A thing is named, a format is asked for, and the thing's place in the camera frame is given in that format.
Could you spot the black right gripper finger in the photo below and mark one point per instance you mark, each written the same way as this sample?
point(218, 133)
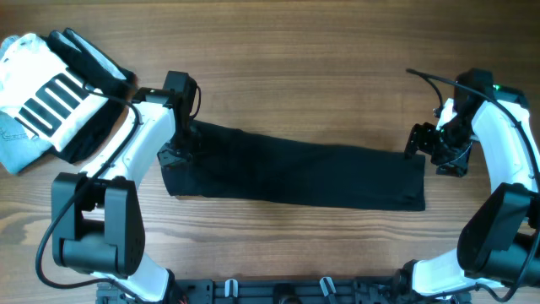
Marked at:
point(411, 147)
point(425, 138)

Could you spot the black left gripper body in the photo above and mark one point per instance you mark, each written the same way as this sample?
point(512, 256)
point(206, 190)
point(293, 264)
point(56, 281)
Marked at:
point(184, 147)

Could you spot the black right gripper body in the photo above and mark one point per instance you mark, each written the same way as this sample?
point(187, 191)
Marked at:
point(428, 146)

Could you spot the black polo shirt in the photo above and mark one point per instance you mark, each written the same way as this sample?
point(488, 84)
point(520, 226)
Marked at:
point(231, 163)

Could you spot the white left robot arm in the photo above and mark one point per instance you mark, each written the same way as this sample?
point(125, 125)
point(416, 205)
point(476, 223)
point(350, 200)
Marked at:
point(96, 222)

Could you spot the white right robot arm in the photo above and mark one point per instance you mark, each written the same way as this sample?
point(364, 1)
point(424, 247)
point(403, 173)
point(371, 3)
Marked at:
point(498, 249)

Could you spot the folded black shirt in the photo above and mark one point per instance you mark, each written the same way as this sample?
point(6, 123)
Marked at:
point(100, 71)

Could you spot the folded white striped shirt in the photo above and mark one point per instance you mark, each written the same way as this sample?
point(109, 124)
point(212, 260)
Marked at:
point(41, 92)

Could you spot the folded grey shirt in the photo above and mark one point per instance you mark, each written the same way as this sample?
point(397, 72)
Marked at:
point(17, 149)

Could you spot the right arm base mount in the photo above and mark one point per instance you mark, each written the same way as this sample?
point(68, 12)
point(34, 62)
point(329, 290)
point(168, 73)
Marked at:
point(430, 277)

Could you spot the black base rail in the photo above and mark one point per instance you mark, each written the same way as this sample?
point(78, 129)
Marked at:
point(361, 290)

